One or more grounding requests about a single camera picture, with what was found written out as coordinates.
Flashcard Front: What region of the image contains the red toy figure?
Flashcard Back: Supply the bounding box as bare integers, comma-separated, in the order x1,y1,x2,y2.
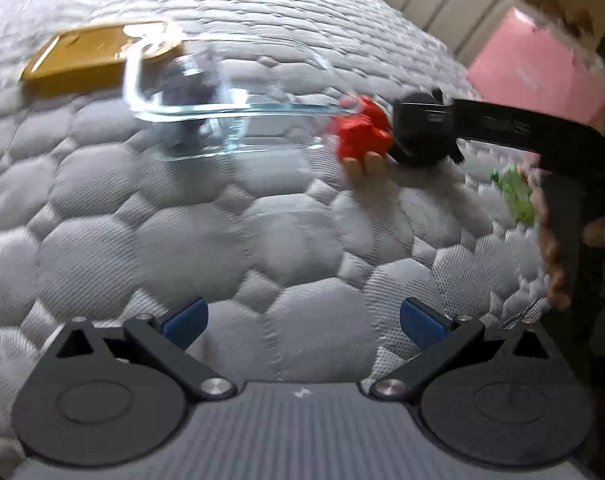
326,93,396,179

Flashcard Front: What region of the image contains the pink box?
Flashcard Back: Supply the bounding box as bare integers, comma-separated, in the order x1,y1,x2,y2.
465,7,605,127

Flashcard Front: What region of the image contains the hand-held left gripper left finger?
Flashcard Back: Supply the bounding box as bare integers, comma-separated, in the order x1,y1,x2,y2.
54,298,238,402

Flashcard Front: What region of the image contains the yellow container lid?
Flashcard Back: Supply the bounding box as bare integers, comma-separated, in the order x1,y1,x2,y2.
21,20,184,97

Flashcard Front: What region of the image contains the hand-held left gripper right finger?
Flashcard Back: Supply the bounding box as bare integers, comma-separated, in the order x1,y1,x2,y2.
369,297,551,402

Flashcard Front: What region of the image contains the person's right hand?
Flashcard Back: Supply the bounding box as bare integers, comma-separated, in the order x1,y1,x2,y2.
537,192,605,312

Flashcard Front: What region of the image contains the beige padded headboard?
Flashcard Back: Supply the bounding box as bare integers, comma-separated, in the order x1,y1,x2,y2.
366,0,514,67

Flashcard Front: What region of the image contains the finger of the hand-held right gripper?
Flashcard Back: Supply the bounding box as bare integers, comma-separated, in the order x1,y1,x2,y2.
393,88,457,128
391,125,466,169

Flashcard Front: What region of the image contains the quilted grey mattress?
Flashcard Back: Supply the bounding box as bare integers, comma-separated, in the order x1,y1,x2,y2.
0,0,599,480

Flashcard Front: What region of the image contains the dark small object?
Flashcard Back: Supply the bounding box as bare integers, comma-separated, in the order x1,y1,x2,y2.
159,72,219,112

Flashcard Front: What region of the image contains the green packaged toy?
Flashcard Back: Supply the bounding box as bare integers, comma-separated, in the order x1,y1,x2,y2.
489,162,539,226

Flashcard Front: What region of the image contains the clear glass food container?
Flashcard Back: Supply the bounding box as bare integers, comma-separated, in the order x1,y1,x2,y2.
123,37,364,162

